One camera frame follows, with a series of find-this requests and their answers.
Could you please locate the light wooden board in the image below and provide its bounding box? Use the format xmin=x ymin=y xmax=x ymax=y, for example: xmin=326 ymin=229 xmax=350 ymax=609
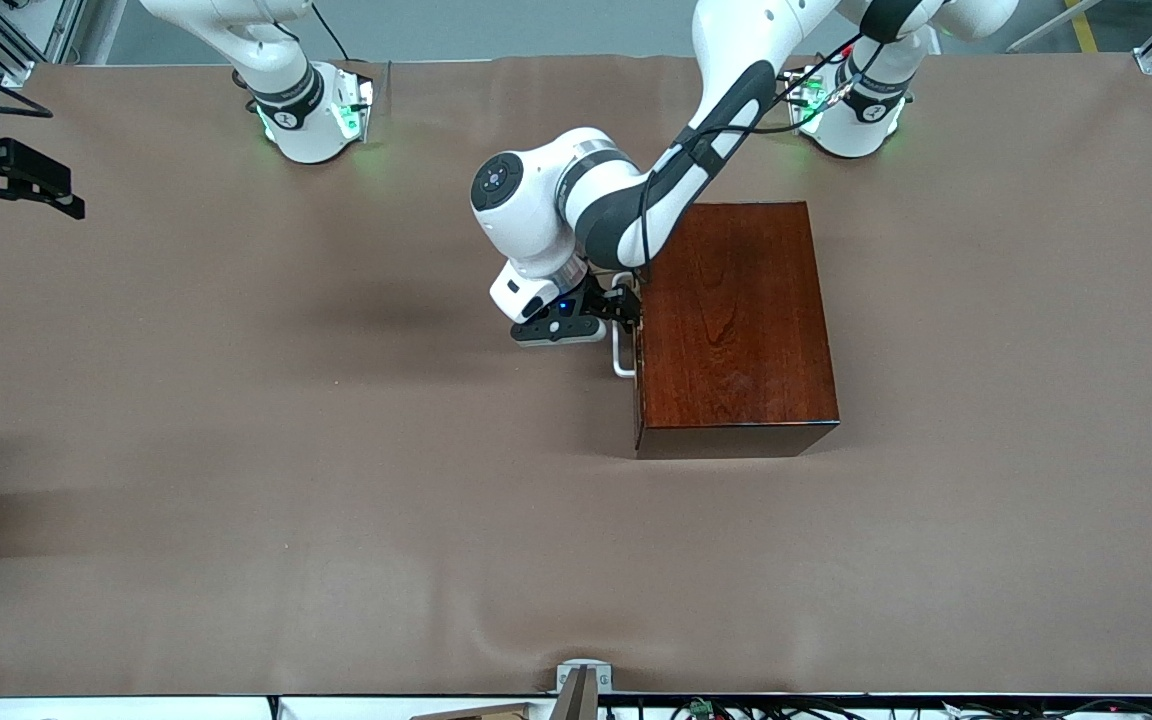
xmin=411 ymin=703 xmax=534 ymax=720

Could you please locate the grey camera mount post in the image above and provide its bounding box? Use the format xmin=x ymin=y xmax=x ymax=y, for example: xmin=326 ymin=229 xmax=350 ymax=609
xmin=548 ymin=666 xmax=599 ymax=720

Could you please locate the dark brown wooden cabinet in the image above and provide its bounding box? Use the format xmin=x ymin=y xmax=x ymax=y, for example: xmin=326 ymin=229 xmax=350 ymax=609
xmin=633 ymin=201 xmax=842 ymax=461

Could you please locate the large table cover mat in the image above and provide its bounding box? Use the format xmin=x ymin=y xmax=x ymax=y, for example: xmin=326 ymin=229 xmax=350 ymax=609
xmin=0 ymin=55 xmax=1152 ymax=698

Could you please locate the metal arm base bracket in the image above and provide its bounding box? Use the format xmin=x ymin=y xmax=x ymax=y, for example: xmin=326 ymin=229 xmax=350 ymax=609
xmin=784 ymin=66 xmax=827 ymax=136
xmin=334 ymin=62 xmax=377 ymax=143

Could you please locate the grey metal clamp bracket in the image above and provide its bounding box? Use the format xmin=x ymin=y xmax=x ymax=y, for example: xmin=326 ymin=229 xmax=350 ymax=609
xmin=556 ymin=659 xmax=614 ymax=696

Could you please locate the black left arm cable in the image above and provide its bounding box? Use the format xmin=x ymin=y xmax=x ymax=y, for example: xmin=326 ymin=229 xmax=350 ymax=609
xmin=636 ymin=30 xmax=882 ymax=276

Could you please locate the black arm base cable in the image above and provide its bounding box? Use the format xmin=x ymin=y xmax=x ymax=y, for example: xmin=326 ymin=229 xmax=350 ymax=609
xmin=311 ymin=0 xmax=352 ymax=63

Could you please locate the black cable bundle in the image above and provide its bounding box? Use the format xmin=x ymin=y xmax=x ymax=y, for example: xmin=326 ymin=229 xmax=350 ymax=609
xmin=606 ymin=697 xmax=1152 ymax=720

